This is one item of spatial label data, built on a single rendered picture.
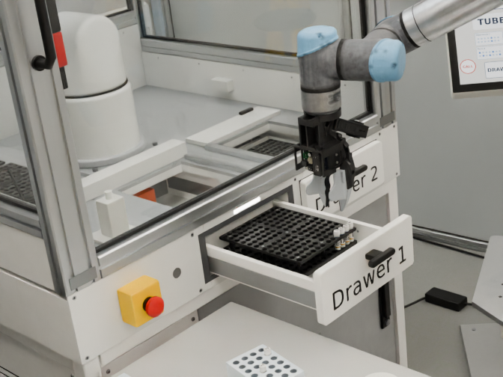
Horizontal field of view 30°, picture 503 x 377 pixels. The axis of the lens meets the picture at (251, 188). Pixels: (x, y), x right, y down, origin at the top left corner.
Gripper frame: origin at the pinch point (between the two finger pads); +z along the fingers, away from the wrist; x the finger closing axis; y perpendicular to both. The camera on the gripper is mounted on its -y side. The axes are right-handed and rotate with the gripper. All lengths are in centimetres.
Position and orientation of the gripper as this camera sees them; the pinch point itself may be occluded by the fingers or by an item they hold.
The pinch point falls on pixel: (335, 200)
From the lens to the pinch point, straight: 186.7
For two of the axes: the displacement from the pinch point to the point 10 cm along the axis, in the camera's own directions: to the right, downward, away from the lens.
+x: 7.3, 2.1, -6.5
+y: -6.8, 3.6, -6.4
